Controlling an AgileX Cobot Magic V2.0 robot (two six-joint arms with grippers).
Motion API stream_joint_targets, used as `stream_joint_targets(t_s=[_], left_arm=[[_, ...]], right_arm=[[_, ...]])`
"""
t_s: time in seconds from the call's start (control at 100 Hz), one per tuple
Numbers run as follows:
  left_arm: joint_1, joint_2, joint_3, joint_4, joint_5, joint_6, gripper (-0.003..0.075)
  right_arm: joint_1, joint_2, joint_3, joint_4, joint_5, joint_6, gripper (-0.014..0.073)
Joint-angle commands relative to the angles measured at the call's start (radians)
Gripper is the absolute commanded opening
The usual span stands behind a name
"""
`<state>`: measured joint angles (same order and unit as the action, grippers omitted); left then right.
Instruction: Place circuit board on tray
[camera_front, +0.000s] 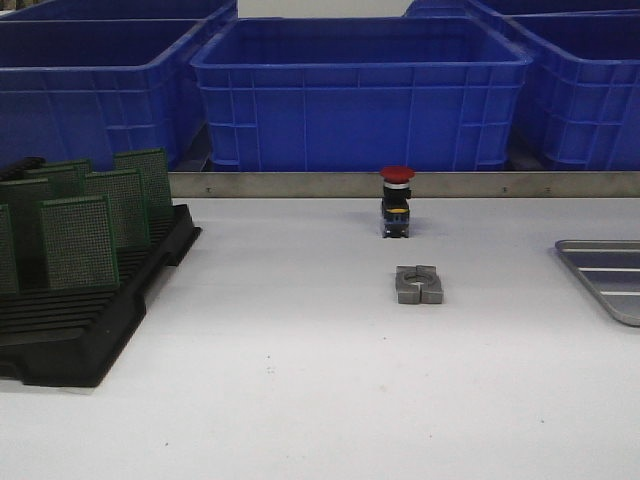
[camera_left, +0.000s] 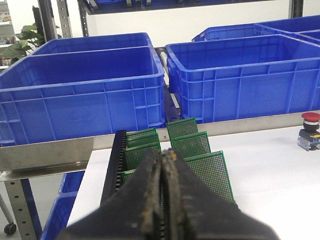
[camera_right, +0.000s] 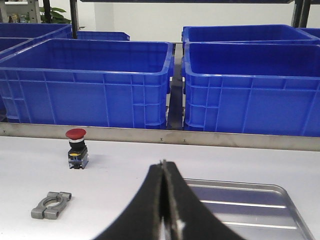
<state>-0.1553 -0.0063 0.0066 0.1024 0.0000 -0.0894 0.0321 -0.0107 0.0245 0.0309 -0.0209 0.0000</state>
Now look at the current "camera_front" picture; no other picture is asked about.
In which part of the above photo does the green perforated circuit board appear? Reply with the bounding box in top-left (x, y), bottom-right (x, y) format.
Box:
top-left (39, 195), bottom-right (119, 290)
top-left (113, 148), bottom-right (173, 219)
top-left (23, 158), bottom-right (93, 199)
top-left (0, 204), bottom-right (19, 296)
top-left (84, 169), bottom-right (150, 249)
top-left (1, 178), bottom-right (53, 292)

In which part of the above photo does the black slotted board rack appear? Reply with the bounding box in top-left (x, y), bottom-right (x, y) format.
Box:
top-left (1, 157), bottom-right (199, 387)

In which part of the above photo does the silver metal tray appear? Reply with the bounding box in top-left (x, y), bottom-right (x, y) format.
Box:
top-left (555, 240), bottom-right (639, 327)

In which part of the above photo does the red emergency stop button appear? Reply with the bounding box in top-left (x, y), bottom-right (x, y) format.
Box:
top-left (380, 166), bottom-right (415, 238)

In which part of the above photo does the grey metal clamp block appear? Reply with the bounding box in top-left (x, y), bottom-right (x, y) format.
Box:
top-left (395, 265), bottom-right (444, 305)

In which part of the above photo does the blue center plastic bin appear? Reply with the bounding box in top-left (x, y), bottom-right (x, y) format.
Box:
top-left (192, 17), bottom-right (531, 172)

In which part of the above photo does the blue plastic bin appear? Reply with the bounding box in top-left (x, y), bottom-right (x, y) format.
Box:
top-left (1, 19), bottom-right (207, 170)
top-left (505, 14), bottom-right (639, 171)
top-left (192, 17), bottom-right (531, 172)

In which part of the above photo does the blue rear right bin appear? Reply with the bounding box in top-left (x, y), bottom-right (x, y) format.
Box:
top-left (404, 0), bottom-right (639, 17)

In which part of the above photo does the blue left plastic bin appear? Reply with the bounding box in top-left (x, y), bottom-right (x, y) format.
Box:
top-left (1, 19), bottom-right (207, 170)

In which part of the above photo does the blue right plastic bin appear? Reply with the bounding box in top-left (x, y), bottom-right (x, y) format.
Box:
top-left (505, 14), bottom-right (639, 171)

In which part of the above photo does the blue rear left bin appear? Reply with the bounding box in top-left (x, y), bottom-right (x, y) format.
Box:
top-left (1, 0), bottom-right (237, 21)

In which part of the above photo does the metal table edge rail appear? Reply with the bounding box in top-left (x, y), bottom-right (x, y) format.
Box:
top-left (169, 171), bottom-right (639, 198)

